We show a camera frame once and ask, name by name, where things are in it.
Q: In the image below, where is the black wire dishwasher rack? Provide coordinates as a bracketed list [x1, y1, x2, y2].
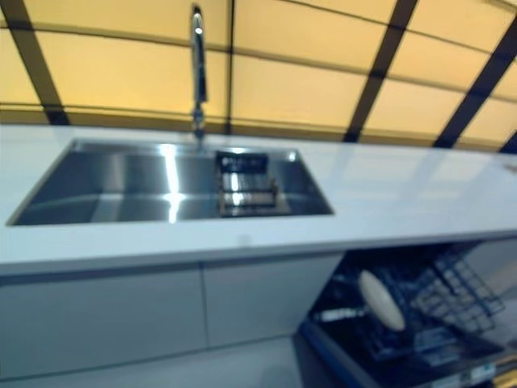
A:
[322, 241, 506, 361]

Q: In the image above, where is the cream ceramic plate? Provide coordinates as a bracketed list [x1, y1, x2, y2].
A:
[359, 269, 395, 325]
[379, 281, 406, 331]

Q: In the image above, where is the wide white cabinet door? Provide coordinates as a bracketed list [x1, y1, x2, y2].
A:
[0, 261, 210, 380]

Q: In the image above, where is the black sink drain rack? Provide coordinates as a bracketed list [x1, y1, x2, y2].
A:
[212, 150, 293, 220]

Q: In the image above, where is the chrome gooseneck kitchen faucet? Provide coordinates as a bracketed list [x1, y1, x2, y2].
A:
[187, 3, 210, 151]

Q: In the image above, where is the dark dishwasher door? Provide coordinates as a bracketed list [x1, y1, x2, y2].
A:
[293, 310, 517, 388]

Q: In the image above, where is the stainless steel sink basin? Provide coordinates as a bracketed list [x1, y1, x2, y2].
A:
[5, 137, 336, 228]

